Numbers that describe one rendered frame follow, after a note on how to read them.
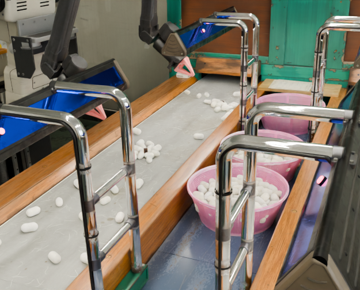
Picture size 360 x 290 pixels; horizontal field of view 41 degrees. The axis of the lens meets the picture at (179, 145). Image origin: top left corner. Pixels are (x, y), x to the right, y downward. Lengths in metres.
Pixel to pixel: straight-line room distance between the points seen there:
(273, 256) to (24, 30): 1.34
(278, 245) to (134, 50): 2.75
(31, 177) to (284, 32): 1.27
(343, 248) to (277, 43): 1.76
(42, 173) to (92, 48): 2.53
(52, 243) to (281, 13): 1.44
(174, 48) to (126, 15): 2.16
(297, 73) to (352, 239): 1.72
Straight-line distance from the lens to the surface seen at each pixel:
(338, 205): 0.53
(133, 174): 0.95
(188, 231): 1.26
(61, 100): 0.97
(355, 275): 0.50
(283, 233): 1.11
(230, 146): 0.66
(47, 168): 1.45
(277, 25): 2.19
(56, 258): 1.07
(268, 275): 0.98
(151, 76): 3.61
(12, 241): 1.19
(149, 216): 1.16
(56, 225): 1.21
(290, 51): 2.20
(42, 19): 2.05
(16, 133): 0.87
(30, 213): 1.26
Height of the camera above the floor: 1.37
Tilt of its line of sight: 23 degrees down
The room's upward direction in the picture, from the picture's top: 2 degrees counter-clockwise
